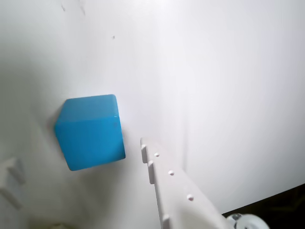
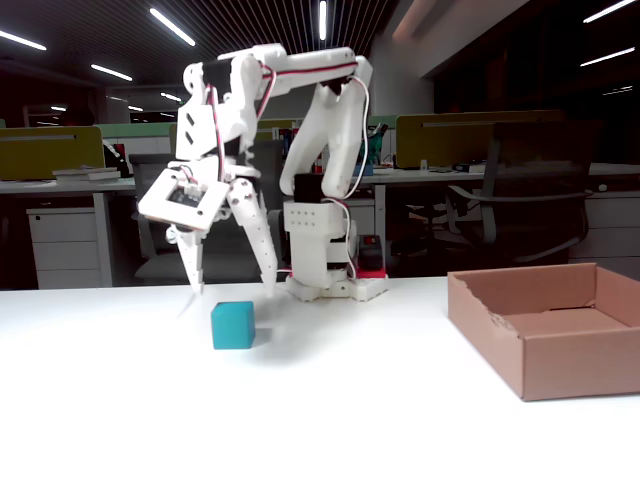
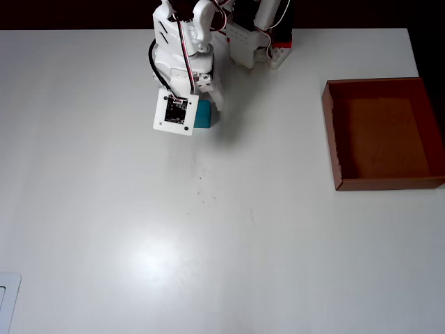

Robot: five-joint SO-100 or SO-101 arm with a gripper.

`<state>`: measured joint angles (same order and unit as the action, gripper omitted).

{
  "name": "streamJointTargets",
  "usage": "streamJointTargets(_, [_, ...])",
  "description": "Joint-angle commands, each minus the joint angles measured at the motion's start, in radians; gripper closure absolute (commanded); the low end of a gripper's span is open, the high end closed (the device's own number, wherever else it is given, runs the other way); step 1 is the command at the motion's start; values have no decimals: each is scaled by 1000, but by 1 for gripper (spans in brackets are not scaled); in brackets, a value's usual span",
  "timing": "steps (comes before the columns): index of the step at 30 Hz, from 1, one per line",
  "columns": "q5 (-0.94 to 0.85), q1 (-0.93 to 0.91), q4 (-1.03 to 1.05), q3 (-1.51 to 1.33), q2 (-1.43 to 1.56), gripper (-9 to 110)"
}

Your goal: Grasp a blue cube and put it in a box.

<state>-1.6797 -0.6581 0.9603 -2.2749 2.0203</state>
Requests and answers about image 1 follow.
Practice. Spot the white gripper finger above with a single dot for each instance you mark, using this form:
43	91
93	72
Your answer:
9	176
181	198

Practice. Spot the blue cube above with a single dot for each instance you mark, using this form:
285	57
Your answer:
90	133

